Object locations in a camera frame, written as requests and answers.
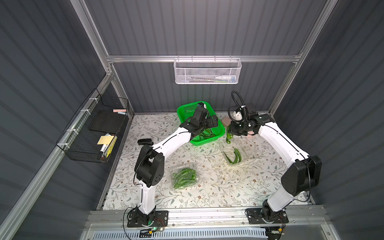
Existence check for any green plastic basket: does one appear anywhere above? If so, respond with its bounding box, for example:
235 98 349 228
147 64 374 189
177 101 226 146

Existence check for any clear pepper container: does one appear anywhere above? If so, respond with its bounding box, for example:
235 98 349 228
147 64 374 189
170 163 200 190
221 142 255 167

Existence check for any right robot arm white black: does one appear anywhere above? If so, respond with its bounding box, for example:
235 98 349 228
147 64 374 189
228 106 322 223

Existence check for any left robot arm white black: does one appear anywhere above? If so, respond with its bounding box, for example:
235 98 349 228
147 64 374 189
134 102 219 217

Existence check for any pink pencil case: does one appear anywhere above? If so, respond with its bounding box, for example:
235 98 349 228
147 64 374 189
222 117 231 126

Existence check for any black stapler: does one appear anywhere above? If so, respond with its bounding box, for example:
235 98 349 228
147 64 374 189
137 138 154 146

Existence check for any yellow marker in basket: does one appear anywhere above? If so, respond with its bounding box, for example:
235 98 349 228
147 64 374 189
101 136 118 160

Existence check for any pink eraser in basket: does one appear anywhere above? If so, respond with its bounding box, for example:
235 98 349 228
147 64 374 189
113 109 127 113

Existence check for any black notebook in basket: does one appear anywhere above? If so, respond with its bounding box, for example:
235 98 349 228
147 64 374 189
89 111 125 135

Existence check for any yellow sticky note pad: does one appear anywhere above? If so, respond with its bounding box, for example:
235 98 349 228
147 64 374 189
97 135 115 145

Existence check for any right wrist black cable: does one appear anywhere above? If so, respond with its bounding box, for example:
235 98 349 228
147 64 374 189
227 90 248 122

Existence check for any white wire mesh basket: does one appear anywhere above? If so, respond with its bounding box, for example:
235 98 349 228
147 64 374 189
173 58 242 85

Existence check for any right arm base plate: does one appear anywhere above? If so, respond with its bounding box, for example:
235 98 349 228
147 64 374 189
245 207 289 225

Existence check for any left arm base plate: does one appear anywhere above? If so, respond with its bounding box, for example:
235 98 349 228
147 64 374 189
125 209 169 228

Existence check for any black wire wall basket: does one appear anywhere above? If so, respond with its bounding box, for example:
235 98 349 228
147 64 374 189
57 90 130 163

